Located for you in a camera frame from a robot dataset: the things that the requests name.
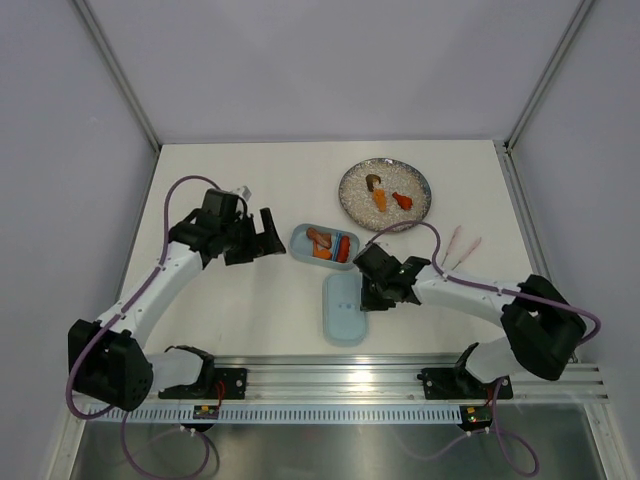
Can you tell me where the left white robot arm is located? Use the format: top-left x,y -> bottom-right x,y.
65,188 -> 286,418

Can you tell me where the left small circuit board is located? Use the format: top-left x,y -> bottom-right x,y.
193,405 -> 220,421

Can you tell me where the orange shrimp food piece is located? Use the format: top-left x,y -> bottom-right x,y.
312,243 -> 333,261

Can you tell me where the red sausage food piece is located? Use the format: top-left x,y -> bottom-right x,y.
336,236 -> 351,263

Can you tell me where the light blue lunch box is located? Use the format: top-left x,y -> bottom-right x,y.
289,223 -> 360,271

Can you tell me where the right small circuit board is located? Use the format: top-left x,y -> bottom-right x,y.
459,406 -> 493,432

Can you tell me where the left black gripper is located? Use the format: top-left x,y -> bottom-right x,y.
220,208 -> 284,265

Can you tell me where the light blue lunch box lid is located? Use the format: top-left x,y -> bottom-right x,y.
322,273 -> 368,348

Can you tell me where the aluminium frame post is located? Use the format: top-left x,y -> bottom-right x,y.
504,0 -> 598,155
69,0 -> 162,158

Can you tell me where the brown mushroom food piece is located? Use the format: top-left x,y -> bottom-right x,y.
365,174 -> 381,192

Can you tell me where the aluminium mounting rail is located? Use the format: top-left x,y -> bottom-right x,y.
67,353 -> 609,404

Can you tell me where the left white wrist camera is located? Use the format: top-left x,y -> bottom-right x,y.
232,185 -> 251,201

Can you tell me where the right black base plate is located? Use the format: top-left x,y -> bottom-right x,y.
416,367 -> 514,400

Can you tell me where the orange carrot food piece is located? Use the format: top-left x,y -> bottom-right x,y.
372,189 -> 387,212

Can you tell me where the brown meat food piece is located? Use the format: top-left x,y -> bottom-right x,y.
306,227 -> 332,249

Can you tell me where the right aluminium frame post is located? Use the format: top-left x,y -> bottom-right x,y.
504,0 -> 598,155

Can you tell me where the left aluminium frame post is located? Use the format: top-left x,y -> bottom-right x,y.
69,0 -> 162,158

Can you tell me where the small circuit board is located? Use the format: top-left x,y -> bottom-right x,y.
193,405 -> 220,421
459,406 -> 493,432

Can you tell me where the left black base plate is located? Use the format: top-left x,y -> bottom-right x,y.
158,366 -> 248,400

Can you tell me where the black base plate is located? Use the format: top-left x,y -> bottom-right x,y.
158,366 -> 248,400
416,367 -> 514,400

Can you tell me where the white slotted cable duct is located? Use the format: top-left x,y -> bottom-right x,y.
100,403 -> 461,425

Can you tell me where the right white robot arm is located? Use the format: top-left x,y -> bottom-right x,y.
354,243 -> 587,400

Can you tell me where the speckled ceramic plate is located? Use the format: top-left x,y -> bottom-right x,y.
338,158 -> 432,232

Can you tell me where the orange chicken leg piece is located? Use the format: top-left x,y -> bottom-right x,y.
392,192 -> 413,211

